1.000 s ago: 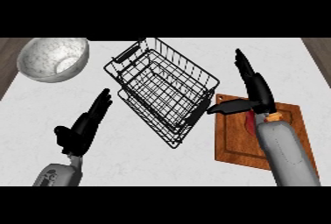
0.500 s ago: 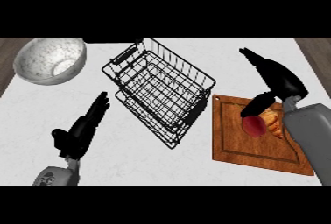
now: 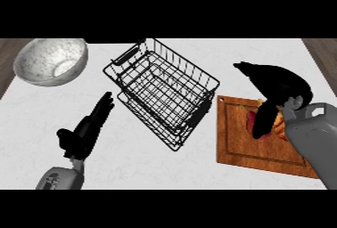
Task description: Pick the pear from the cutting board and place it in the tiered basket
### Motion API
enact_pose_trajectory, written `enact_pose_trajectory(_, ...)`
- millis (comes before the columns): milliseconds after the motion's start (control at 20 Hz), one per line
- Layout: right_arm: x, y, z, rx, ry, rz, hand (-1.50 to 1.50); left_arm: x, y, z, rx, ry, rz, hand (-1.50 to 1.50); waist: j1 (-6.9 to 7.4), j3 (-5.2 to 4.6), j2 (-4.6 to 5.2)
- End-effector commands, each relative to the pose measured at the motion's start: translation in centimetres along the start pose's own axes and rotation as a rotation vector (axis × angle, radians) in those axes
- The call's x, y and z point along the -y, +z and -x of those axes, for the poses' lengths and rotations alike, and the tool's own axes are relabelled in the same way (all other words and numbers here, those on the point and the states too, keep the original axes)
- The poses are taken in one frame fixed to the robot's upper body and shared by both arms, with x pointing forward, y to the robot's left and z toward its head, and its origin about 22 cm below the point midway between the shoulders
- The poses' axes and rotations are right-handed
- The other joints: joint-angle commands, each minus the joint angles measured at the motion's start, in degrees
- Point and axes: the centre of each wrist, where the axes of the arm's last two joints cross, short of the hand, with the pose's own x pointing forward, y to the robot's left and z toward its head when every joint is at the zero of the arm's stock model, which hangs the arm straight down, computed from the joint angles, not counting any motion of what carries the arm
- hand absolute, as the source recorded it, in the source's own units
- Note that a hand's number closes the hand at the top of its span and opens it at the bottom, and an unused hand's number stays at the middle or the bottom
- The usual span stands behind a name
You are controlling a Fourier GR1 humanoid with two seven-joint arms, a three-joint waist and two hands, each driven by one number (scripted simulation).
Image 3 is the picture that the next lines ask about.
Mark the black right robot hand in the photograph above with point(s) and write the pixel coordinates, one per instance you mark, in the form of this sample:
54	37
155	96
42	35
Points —
279	83

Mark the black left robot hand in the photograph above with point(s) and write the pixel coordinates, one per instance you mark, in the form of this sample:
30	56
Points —
87	130

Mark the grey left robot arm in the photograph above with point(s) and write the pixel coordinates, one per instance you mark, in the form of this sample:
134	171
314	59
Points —
61	177

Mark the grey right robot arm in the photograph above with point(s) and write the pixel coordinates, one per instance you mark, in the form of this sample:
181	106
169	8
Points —
314	139

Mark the red and orange pear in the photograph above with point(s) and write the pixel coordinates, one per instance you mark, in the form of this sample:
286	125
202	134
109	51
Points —
280	124

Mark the brown wooden cutting board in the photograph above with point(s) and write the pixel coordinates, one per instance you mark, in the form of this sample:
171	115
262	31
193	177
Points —
246	148

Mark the speckled white bowl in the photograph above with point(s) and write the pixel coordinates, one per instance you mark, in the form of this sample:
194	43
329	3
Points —
51	61

